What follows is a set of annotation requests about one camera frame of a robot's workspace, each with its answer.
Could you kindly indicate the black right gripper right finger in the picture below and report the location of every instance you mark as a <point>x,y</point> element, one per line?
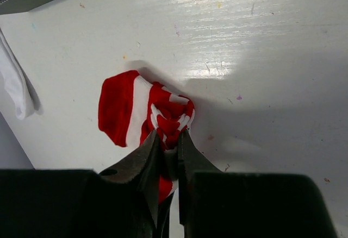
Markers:
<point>213,203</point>

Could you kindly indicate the red white striped sock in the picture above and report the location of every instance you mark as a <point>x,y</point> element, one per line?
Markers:
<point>130,108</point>

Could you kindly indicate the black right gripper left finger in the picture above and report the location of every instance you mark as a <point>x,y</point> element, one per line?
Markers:
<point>120,201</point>

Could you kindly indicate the white sock black stripes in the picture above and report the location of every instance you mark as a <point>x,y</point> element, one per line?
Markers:
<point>17,84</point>

